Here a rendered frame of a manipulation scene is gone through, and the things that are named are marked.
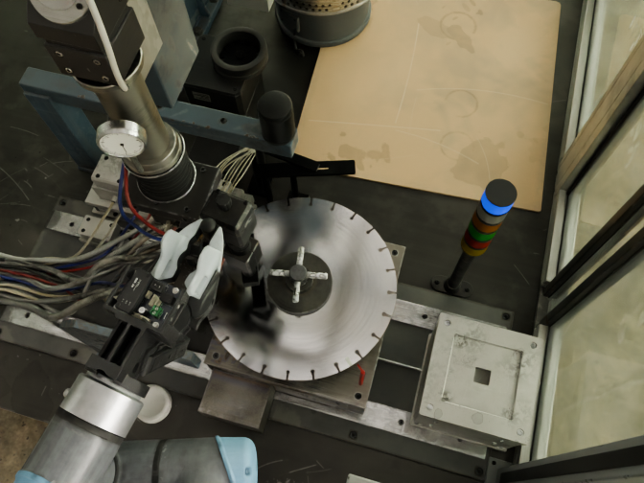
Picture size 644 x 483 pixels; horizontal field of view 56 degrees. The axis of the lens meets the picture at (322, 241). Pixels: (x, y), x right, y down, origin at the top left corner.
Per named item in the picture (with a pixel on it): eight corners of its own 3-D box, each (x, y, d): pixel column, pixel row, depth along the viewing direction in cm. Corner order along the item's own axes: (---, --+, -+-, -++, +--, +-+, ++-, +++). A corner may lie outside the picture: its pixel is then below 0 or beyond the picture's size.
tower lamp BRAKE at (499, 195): (514, 192, 91) (519, 182, 88) (509, 218, 89) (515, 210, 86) (483, 185, 91) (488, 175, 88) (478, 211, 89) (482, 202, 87)
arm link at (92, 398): (133, 440, 67) (70, 408, 68) (154, 401, 69) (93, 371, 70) (112, 434, 60) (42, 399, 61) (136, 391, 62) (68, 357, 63)
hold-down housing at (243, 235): (268, 254, 94) (252, 191, 75) (254, 280, 92) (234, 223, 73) (236, 240, 95) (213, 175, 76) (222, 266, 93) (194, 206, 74)
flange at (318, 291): (263, 259, 106) (261, 254, 104) (325, 247, 107) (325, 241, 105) (272, 320, 102) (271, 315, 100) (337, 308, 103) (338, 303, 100)
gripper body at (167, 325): (191, 286, 65) (131, 391, 60) (205, 308, 73) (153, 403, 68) (128, 257, 66) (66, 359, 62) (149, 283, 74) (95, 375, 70)
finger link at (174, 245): (196, 203, 70) (162, 275, 67) (206, 224, 76) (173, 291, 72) (172, 195, 71) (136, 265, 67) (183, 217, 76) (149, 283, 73)
